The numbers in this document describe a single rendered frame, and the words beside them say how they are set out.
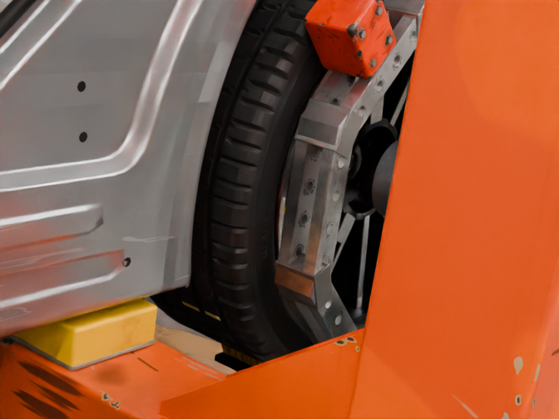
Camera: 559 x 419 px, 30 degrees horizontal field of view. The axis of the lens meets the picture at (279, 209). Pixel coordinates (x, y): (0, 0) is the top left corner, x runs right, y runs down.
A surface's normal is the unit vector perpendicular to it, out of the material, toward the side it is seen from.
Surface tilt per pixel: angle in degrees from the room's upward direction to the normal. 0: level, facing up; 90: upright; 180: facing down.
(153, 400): 0
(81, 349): 90
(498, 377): 90
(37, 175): 22
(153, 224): 90
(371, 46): 90
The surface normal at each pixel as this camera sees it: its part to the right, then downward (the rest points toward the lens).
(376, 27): 0.78, 0.29
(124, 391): 0.14, -0.95
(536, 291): -0.61, 0.14
